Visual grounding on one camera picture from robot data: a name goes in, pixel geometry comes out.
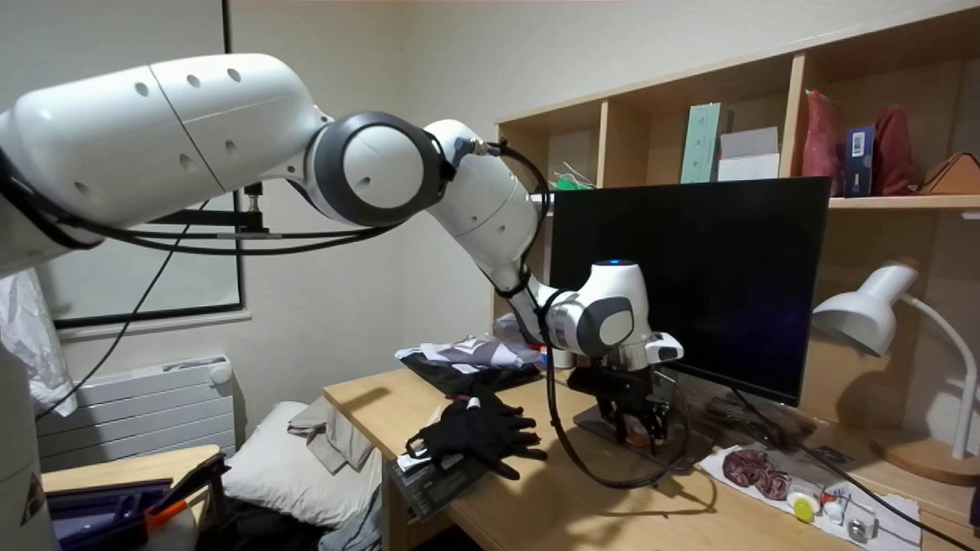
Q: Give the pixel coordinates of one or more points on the teal book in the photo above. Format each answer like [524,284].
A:
[698,142]

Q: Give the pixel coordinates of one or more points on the white box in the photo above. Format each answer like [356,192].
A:
[747,156]

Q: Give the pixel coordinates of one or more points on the small wooden table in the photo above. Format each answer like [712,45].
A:
[123,464]

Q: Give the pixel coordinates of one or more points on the white desk lamp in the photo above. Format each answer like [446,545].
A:
[868,309]

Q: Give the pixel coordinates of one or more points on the purple tool case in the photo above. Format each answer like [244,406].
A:
[96,515]

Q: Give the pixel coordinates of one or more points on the maroon soft item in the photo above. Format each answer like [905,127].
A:
[754,474]

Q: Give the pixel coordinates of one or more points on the yellow round item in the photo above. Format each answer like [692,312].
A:
[802,507]

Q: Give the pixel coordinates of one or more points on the grey striped cloth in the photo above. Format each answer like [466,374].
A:
[469,362]

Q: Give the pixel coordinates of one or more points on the black camera stand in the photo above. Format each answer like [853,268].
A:
[217,220]

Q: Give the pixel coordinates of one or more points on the white pillow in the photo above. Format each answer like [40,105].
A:
[278,469]

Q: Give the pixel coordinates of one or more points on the black flat box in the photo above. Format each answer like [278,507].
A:
[433,485]

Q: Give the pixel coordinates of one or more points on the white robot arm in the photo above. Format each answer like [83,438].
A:
[203,123]

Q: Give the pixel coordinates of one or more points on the white radiator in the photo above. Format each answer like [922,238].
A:
[142,408]

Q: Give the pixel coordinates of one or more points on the white board on wall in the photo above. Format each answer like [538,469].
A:
[142,292]

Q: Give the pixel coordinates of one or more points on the blue box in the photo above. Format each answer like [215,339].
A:
[858,159]

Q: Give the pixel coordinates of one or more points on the dark red bag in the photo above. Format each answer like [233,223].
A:
[895,156]

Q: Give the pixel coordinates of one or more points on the tan leather bag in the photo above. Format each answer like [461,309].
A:
[954,175]

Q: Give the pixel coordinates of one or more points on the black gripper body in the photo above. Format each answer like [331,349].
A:
[622,393]

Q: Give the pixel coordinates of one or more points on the black computer monitor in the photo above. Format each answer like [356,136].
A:
[714,276]

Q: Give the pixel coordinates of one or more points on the grey folded cloth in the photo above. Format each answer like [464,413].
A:
[331,433]

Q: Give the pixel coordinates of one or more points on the wooden bookshelf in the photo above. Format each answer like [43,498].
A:
[632,142]

